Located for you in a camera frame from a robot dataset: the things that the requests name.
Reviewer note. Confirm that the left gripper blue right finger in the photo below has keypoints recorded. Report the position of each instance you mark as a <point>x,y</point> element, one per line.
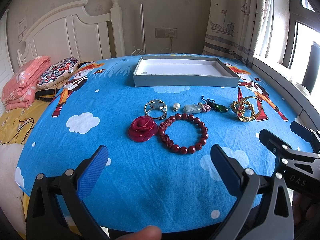
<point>229,170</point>

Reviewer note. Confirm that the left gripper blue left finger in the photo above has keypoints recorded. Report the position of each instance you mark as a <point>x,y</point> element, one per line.
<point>89,171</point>

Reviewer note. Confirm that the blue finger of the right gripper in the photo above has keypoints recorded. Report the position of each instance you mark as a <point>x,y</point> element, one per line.
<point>273,143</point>
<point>300,130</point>

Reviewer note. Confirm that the gold bamboo pearl bangle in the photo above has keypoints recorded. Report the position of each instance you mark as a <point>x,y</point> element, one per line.
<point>245,110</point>

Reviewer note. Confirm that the pale jade pendant pink knot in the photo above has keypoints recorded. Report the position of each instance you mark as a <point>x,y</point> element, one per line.
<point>196,108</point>

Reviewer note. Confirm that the red rose brooch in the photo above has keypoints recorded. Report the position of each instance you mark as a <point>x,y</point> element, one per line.
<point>142,129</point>

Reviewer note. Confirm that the white pearl charm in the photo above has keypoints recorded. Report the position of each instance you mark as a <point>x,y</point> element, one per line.
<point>176,106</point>

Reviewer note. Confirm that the person's right hand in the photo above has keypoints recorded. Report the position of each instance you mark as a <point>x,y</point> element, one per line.
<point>303,208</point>

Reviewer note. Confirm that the person's left hand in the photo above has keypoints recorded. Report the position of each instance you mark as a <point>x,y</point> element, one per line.
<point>149,233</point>

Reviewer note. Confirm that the blue cartoon print tablecloth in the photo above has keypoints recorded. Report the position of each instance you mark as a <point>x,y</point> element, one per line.
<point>146,183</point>

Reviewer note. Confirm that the black orange fan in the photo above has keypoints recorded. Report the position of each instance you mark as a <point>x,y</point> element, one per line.
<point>47,95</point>

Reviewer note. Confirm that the pink folded blanket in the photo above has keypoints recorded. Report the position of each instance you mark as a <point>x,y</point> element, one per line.
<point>19,91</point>

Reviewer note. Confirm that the round patterned cushion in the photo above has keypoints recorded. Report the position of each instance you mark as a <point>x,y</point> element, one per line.
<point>56,73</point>

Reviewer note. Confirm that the grey shallow cardboard tray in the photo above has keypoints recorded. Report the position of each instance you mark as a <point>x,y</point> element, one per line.
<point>168,70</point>

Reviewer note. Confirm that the ship print curtain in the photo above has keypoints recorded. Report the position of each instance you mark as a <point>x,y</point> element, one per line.
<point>233,28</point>

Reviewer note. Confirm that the white wooden headboard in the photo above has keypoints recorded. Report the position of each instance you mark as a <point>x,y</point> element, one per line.
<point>69,31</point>

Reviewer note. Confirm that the silver floor lamp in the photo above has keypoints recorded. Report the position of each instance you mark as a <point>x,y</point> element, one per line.
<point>142,28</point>

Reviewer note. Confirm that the white charger with cable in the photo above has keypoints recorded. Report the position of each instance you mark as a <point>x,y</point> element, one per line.
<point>171,40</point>

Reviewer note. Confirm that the wall socket panel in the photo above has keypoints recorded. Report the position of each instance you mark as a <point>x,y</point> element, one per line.
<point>165,33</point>

